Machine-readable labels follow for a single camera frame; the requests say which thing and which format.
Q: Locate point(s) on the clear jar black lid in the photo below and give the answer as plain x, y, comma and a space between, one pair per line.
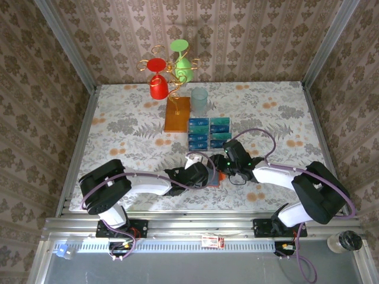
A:
350, 240

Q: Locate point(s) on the green plastic wine glass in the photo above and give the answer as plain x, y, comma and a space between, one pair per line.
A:
183, 69

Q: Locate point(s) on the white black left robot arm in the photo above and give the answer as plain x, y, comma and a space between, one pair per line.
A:
148, 183

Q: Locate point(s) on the aluminium table side rail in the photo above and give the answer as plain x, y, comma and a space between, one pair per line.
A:
84, 124
319, 133

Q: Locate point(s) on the red plastic wine glass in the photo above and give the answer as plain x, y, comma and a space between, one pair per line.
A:
158, 87

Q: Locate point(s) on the aluminium lower frame rail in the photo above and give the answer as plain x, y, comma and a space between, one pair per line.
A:
40, 266
368, 266

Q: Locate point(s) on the blue plug connector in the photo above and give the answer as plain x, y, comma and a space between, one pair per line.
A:
61, 251

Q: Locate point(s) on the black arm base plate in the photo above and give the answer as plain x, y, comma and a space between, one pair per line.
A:
140, 226
260, 229

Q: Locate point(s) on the small red matchbox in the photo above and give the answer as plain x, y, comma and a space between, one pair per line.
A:
211, 241

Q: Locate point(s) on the aluminium mounting beam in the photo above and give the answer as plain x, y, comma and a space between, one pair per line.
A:
201, 226

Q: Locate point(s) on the translucent plastic cup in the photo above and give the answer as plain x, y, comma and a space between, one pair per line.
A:
199, 103

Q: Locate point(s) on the aluminium frame post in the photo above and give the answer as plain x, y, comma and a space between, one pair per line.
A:
329, 44
66, 44

